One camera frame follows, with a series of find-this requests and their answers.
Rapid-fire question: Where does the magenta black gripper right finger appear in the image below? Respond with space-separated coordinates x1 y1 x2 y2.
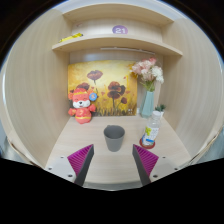
132 145 159 186

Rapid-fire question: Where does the purple round number sticker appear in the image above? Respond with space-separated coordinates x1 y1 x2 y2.
112 25 128 34

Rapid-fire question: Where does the yellow tool on shelf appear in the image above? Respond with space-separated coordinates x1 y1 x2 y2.
58 33 83 43

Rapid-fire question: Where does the round red coaster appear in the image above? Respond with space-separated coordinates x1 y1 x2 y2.
139 139 155 149

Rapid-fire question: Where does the red plush toy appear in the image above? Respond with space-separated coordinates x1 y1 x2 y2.
68 88 97 124

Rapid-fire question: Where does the wooden shelf unit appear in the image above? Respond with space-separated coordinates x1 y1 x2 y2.
0 2 224 169

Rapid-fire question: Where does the teal vase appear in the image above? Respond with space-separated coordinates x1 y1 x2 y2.
140 91 154 118

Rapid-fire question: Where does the grey plastic cup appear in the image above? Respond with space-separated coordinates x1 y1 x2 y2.
104 125 125 152

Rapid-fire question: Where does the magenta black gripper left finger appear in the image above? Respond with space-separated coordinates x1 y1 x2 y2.
67 144 94 186

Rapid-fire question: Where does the small potted plant white pot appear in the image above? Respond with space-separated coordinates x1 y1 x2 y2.
155 104 166 116

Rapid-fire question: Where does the clear plastic water bottle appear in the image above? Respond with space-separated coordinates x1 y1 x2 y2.
141 111 161 145

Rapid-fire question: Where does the pink white flower bouquet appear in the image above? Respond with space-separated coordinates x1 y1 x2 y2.
131 57 164 92

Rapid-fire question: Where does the poppy flower painting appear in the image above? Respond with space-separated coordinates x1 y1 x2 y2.
68 60 137 116

